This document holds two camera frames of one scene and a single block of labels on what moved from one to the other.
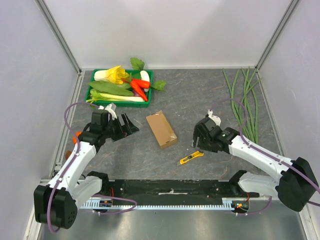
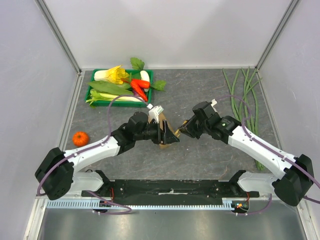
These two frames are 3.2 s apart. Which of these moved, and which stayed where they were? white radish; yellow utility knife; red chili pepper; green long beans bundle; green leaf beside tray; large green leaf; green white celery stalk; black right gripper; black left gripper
Moved: black right gripper; black left gripper; yellow utility knife
Stayed: green leaf beside tray; white radish; red chili pepper; green white celery stalk; green long beans bundle; large green leaf
